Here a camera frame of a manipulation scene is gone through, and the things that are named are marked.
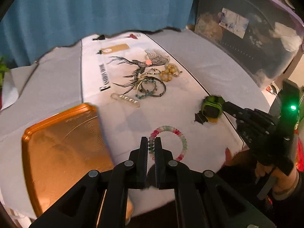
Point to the blue curtain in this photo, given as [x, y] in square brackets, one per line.
[30, 28]

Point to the right human hand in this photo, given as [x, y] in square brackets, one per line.
[284, 185]

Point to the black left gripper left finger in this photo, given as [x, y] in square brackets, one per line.
[138, 171]

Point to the potted green plant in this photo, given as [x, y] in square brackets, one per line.
[3, 70]

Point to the grey table cloth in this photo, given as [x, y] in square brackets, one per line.
[54, 85]

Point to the black green smart watch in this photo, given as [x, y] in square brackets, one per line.
[212, 106]

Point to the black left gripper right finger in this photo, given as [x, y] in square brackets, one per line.
[164, 173]

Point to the orange metal tray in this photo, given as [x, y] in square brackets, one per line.
[58, 151]

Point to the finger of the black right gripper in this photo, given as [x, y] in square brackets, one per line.
[233, 110]

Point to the white printed table runner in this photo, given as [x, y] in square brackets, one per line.
[134, 65]

